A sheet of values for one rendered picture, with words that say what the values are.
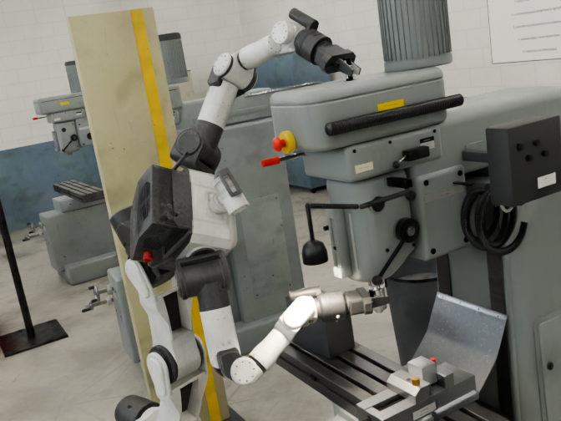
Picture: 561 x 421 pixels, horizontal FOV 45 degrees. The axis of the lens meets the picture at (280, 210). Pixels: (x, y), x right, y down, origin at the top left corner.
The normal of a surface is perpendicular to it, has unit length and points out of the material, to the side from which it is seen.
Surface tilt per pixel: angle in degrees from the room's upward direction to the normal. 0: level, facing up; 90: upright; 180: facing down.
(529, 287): 89
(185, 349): 81
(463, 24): 90
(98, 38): 90
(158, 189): 60
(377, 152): 90
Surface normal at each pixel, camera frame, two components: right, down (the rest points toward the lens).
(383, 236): 0.49, 0.13
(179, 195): 0.54, -0.46
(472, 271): -0.86, 0.24
